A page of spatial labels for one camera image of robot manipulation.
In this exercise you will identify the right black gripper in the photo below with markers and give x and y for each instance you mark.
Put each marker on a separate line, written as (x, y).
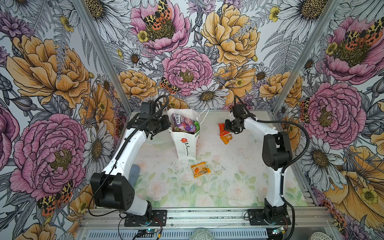
(227, 128)

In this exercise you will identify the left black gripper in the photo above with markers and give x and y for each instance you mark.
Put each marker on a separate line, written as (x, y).
(167, 124)

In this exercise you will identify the small red sachet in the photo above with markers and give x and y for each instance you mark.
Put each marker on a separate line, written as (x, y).
(223, 131)

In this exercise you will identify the small purple snack bag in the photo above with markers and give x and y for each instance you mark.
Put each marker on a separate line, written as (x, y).
(183, 124)

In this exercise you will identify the white paper bag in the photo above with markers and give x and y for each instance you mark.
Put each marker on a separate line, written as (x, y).
(187, 144)

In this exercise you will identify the green chips bag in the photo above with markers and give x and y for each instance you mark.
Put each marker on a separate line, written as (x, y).
(197, 125)

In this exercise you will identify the orange snack packet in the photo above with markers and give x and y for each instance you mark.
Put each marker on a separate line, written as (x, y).
(200, 169)

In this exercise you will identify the small orange sachet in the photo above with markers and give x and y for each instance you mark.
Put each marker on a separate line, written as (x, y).
(226, 138)

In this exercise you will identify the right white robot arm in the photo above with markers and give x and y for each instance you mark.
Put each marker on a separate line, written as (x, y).
(276, 154)

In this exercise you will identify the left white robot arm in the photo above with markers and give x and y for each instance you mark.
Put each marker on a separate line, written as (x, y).
(111, 187)

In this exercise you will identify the floral table mat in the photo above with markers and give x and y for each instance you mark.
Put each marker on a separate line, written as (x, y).
(238, 176)

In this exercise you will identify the grey oval case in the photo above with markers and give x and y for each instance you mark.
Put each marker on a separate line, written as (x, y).
(134, 174)

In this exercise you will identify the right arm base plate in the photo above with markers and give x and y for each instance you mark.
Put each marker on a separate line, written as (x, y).
(258, 217)

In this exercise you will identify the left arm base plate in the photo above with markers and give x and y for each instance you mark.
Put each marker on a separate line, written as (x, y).
(154, 218)

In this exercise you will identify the aluminium front rail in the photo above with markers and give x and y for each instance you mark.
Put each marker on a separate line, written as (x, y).
(191, 218)

